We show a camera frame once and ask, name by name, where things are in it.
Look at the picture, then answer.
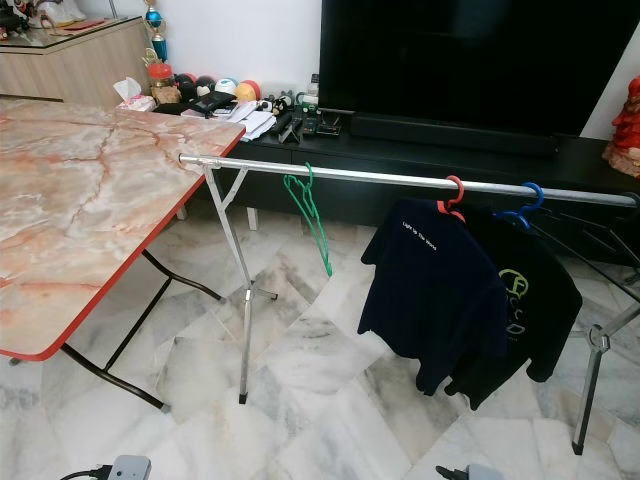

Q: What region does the navy t-shirt red trim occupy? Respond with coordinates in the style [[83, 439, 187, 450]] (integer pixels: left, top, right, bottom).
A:
[[357, 197, 511, 396]]

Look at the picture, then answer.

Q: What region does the red plastic hanger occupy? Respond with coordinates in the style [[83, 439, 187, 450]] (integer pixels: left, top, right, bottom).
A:
[[436, 176, 467, 223]]

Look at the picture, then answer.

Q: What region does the green plastic hanger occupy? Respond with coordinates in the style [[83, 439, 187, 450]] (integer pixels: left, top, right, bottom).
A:
[[282, 163, 334, 279]]

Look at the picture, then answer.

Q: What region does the blue plastic hanger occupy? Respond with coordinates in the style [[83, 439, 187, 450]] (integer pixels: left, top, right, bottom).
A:
[[494, 181, 547, 231]]

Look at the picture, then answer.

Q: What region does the marble top folding table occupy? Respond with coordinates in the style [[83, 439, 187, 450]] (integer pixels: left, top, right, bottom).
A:
[[0, 97, 247, 412]]

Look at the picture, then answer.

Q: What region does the wooden sideboard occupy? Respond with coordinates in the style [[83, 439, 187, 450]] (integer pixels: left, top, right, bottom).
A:
[[0, 15, 156, 109]]

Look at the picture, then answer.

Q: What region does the pink tissue box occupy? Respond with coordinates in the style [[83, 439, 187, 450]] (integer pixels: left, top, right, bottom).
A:
[[112, 77, 156, 113]]

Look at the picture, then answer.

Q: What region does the red lidded glass jar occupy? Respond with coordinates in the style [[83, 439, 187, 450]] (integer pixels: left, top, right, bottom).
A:
[[146, 62, 176, 106]]

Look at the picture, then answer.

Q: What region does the black plush toy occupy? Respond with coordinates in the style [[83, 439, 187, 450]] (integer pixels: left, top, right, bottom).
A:
[[175, 73, 216, 98]]

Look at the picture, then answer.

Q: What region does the blue gold trophy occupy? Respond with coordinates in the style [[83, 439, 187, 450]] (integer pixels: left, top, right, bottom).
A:
[[143, 0, 167, 63]]

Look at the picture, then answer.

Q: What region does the black wallet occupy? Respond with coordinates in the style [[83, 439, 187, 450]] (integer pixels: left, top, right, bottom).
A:
[[188, 92, 239, 116]]

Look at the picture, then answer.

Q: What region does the white paper stack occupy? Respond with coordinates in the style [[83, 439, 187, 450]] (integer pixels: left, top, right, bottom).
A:
[[225, 100, 278, 141]]

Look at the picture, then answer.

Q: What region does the black soundbar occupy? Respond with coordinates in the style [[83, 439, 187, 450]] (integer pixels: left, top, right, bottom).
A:
[[348, 112, 561, 156]]

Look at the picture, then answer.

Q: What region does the black TV console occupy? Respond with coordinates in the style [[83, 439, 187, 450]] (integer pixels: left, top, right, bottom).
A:
[[150, 100, 640, 266]]

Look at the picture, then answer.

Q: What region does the black flat television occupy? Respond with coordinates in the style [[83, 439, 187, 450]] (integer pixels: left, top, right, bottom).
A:
[[318, 0, 640, 137]]

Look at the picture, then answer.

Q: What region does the black t-shirt green logo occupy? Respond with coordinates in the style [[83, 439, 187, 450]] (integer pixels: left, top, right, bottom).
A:
[[445, 210, 584, 411]]

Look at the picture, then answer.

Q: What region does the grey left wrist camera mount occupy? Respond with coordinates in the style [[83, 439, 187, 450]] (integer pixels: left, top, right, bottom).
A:
[[108, 455, 153, 480]]

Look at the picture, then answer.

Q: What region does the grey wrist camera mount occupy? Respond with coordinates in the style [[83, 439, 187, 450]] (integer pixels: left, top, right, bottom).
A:
[[108, 455, 153, 480], [465, 463, 506, 480]]

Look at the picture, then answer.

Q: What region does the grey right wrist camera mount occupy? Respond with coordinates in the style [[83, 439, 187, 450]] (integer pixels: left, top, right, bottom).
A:
[[465, 463, 506, 480]]

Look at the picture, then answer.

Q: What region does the black wire hanger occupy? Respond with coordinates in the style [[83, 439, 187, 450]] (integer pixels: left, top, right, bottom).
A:
[[525, 190, 640, 266]]

